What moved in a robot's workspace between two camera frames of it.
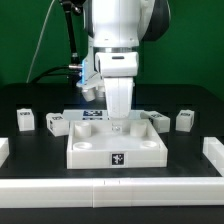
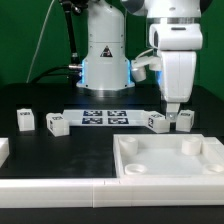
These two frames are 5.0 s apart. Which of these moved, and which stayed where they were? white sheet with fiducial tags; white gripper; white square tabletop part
Moved: white square tabletop part; white gripper
Stayed: white sheet with fiducial tags
